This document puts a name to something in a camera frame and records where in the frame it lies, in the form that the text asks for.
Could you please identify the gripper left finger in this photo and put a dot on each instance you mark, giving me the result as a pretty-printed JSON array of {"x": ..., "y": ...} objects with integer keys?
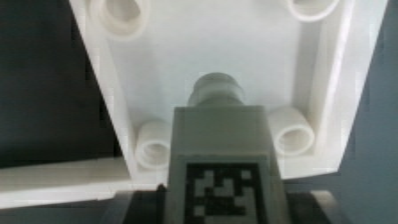
[{"x": 136, "y": 207}]

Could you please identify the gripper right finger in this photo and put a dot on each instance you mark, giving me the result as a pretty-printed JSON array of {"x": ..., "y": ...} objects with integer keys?
[{"x": 315, "y": 208}]

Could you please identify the white table leg with tag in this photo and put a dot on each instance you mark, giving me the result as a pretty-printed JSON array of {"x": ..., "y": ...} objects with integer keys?
[{"x": 224, "y": 188}]

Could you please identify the white square tabletop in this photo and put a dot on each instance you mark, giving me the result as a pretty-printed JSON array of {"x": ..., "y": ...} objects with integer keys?
[{"x": 299, "y": 62}]

